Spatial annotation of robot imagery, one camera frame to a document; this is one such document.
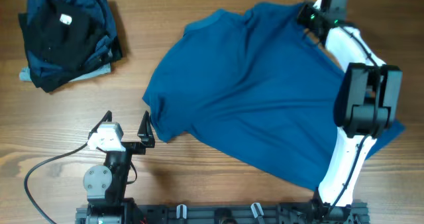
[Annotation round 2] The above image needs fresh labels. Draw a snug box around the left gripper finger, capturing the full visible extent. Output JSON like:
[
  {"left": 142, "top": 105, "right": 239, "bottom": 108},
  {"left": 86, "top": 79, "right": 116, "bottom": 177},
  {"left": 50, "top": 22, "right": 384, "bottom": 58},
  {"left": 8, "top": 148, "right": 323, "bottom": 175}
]
[
  {"left": 88, "top": 111, "right": 112, "bottom": 138},
  {"left": 137, "top": 111, "right": 155, "bottom": 143}
]

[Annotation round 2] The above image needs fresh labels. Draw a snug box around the blue t-shirt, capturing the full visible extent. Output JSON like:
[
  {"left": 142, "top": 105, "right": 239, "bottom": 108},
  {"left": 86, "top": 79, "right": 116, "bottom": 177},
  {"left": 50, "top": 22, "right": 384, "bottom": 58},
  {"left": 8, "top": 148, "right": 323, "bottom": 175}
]
[{"left": 142, "top": 1, "right": 406, "bottom": 192}]

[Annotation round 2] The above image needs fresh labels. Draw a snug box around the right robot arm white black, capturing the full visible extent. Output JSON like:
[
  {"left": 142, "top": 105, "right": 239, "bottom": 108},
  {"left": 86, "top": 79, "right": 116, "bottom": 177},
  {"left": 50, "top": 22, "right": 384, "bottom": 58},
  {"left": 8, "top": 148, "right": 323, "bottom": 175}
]
[{"left": 297, "top": 3, "right": 403, "bottom": 223}]

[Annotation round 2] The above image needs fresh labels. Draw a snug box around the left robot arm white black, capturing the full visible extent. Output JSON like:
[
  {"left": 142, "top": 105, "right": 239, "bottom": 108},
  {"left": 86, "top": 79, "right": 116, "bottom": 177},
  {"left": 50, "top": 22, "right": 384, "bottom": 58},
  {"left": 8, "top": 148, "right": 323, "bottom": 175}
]
[{"left": 75, "top": 111, "right": 155, "bottom": 224}]

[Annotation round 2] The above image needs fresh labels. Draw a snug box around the black folded garment on pile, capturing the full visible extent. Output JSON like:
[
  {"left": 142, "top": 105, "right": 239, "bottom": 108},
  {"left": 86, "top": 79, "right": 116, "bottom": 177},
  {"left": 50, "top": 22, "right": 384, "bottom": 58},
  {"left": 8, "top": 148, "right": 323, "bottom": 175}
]
[{"left": 18, "top": 0, "right": 107, "bottom": 93}]

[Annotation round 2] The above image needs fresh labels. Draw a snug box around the light grey folded garment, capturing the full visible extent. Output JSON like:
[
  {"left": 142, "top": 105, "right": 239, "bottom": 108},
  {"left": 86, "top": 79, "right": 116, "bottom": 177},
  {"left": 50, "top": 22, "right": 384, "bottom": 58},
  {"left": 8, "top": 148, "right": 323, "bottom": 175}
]
[{"left": 19, "top": 63, "right": 112, "bottom": 82}]

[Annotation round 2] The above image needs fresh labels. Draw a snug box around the dark blue folded garment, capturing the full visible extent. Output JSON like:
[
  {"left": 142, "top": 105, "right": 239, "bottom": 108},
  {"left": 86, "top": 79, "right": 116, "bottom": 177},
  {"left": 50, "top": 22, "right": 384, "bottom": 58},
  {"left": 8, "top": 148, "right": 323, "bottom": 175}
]
[{"left": 25, "top": 0, "right": 122, "bottom": 68}]

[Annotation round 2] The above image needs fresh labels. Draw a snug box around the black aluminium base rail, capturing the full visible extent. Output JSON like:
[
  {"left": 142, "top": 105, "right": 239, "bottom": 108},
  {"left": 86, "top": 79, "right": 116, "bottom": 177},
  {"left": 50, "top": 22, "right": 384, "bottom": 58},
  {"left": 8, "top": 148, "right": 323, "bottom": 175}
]
[{"left": 75, "top": 202, "right": 370, "bottom": 224}]

